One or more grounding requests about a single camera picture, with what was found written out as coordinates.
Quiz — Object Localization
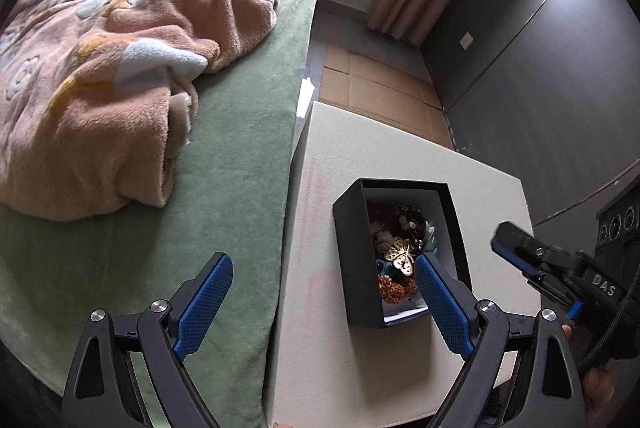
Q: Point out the brown wooden bead bracelet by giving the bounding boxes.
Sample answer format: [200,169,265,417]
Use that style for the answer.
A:
[376,275,419,305]

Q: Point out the black square jewelry box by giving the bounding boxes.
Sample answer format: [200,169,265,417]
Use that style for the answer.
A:
[333,179,472,328]

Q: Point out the right human hand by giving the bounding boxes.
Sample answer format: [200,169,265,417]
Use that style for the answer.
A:
[562,324,615,422]

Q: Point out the green sheet bed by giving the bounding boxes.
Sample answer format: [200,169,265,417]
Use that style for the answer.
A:
[1,0,317,427]

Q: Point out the pink fleece blanket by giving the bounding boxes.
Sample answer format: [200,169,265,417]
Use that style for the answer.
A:
[1,0,279,221]

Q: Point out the cardboard floor sheets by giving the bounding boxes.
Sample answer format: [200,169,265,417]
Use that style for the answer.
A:
[319,44,452,148]

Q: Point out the white wall switch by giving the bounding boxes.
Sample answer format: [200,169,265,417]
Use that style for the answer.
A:
[459,32,474,50]

